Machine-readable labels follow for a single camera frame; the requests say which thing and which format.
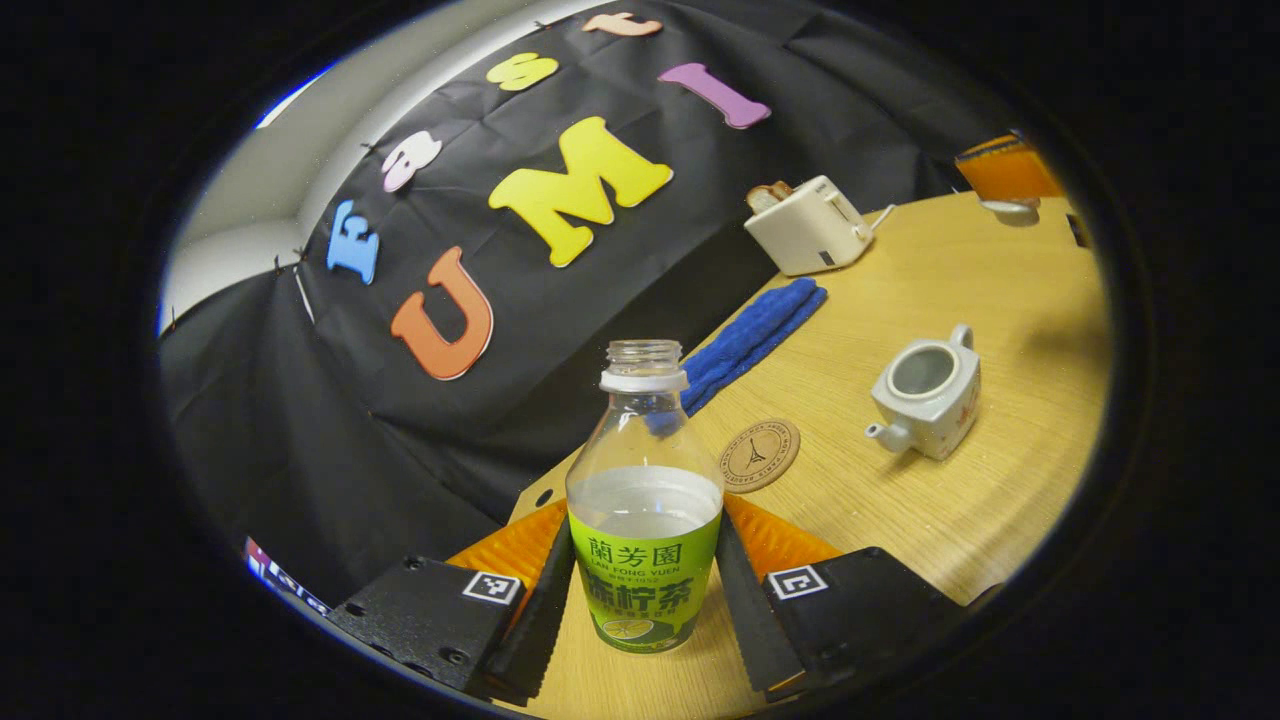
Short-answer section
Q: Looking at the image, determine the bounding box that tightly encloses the white teacup lid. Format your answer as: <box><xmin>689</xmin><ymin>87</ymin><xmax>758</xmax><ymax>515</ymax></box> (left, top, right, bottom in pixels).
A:
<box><xmin>977</xmin><ymin>197</ymin><xmax>1042</xmax><ymax>229</ymax></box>

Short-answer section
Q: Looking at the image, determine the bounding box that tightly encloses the round brown coaster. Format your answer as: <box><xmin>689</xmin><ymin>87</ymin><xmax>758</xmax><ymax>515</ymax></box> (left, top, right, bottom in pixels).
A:
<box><xmin>717</xmin><ymin>417</ymin><xmax>802</xmax><ymax>495</ymax></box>

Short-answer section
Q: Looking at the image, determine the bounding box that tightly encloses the green label water bottle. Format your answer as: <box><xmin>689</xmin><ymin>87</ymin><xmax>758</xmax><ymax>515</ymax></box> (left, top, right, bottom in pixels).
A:
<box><xmin>565</xmin><ymin>339</ymin><xmax>725</xmax><ymax>655</ymax></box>

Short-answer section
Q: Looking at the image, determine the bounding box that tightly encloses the white ceramic teacup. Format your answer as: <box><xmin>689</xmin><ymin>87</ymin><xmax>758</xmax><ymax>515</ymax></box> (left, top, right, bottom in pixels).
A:
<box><xmin>864</xmin><ymin>322</ymin><xmax>982</xmax><ymax>462</ymax></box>

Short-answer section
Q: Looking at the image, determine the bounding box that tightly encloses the black backdrop cloth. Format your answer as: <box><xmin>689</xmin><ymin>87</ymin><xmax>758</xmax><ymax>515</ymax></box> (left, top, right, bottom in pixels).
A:
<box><xmin>158</xmin><ymin>0</ymin><xmax>1021</xmax><ymax>606</ymax></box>

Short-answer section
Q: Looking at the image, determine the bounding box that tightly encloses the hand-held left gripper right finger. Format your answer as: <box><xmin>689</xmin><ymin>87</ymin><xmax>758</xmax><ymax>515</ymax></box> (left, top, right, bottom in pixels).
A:
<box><xmin>714</xmin><ymin>492</ymin><xmax>968</xmax><ymax>701</ymax></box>

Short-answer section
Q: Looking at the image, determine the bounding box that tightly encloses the computer monitor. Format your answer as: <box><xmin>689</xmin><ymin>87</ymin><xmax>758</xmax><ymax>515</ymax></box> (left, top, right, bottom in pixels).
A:
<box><xmin>242</xmin><ymin>536</ymin><xmax>333</xmax><ymax>618</ymax></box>

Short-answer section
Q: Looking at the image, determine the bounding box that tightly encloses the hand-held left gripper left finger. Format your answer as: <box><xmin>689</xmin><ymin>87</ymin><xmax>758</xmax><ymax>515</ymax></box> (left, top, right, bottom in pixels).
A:
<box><xmin>328</xmin><ymin>498</ymin><xmax>578</xmax><ymax>707</ymax></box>

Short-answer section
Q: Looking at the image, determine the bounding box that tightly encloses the blue folded towel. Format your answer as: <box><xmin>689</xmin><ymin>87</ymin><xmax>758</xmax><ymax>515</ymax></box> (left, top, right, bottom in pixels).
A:
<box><xmin>645</xmin><ymin>277</ymin><xmax>830</xmax><ymax>437</ymax></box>

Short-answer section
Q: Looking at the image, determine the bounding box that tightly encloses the white toaster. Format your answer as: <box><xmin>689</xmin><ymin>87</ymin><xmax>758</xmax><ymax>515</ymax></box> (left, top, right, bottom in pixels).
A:
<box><xmin>742</xmin><ymin>174</ymin><xmax>877</xmax><ymax>278</ymax></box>

